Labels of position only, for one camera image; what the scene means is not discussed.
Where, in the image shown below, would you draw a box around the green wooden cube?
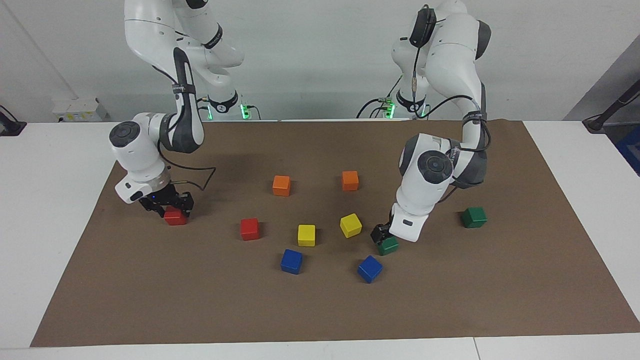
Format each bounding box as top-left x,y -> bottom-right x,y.
376,236 -> 400,256
461,206 -> 488,229

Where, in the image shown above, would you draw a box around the blue wooden cube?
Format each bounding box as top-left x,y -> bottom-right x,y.
357,255 -> 384,284
280,249 -> 304,275

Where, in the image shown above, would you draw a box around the brown table mat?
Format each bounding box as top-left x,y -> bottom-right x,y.
30,120 -> 640,348

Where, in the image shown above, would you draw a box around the white power strip box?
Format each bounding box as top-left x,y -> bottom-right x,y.
52,97 -> 108,123

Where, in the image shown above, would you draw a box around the black stand pole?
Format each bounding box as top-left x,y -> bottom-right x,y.
582,80 -> 640,133

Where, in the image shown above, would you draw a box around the blue crate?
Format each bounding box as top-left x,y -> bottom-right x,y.
615,125 -> 640,177

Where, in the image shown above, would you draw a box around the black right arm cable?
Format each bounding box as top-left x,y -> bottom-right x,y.
157,140 -> 217,192

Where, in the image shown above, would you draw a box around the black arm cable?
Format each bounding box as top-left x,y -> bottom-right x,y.
157,140 -> 217,192
411,4 -> 493,153

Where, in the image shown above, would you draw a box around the black base cable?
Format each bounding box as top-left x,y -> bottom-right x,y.
356,75 -> 403,119
189,96 -> 211,122

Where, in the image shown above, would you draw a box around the black clamp mount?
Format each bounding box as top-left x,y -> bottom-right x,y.
0,105 -> 27,137

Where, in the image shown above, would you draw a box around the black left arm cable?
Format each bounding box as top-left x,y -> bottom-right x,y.
411,4 -> 493,153

